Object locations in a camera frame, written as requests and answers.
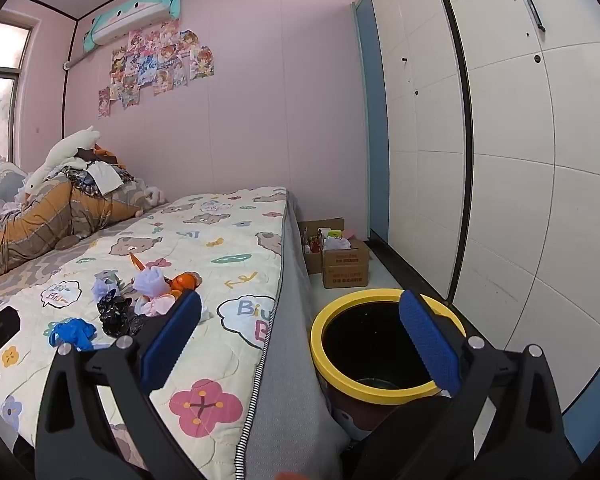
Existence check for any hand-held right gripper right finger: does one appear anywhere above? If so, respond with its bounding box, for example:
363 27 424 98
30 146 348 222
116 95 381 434
395 290 581 480

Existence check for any window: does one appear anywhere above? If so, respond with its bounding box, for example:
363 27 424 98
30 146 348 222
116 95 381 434
0 21 34 162

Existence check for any pink white plush toy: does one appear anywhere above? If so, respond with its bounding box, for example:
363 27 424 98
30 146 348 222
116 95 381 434
140 186 169 206

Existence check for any lavender plastic bag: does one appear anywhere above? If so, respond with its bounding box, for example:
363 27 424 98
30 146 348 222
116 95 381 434
92 270 124 302

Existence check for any grey patterned pillow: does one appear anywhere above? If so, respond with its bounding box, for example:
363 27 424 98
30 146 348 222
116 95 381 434
0 150 29 222

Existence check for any air conditioner with teal cover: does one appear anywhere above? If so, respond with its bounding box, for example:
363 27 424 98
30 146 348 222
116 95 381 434
82 0 184 54

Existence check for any black wardrobe handle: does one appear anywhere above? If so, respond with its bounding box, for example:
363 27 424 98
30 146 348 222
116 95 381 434
523 0 546 32

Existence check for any white wardrobe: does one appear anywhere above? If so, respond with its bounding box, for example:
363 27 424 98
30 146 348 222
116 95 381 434
352 0 600 413

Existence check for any group of wall posters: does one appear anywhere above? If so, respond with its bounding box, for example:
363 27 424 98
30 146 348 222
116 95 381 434
97 19 216 119

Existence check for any blue toy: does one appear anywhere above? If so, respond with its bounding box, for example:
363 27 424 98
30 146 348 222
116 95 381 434
47 317 98 352

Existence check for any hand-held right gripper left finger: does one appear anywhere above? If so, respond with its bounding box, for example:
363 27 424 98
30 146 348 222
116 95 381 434
35 290 203 480

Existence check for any white goose plush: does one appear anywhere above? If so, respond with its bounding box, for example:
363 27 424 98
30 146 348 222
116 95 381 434
22 126 102 196

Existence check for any open flap cardboard box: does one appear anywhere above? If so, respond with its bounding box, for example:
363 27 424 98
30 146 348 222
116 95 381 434
298 217 346 276

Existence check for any pink wrapper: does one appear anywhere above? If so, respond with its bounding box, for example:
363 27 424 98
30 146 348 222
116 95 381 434
134 294 179 317

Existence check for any cream bear printed blanket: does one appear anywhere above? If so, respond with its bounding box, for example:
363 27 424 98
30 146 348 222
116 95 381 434
0 186 301 480

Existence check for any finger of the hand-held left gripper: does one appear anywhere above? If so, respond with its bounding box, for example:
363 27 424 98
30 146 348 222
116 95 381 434
0 306 21 391

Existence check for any orange patchwork quilt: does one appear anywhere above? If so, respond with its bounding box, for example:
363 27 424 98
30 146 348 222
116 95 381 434
0 157 147 274

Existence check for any grey mattress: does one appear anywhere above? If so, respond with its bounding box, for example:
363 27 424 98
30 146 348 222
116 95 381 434
235 192 353 480

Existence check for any yellow rimmed trash bin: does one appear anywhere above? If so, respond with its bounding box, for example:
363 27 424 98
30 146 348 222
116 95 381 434
310 288 468 442

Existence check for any white folded cloth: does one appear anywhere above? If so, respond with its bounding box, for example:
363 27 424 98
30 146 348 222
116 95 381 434
85 162 124 194

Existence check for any orange snack packet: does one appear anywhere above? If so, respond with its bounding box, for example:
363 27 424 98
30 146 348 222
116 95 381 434
167 271 201 295

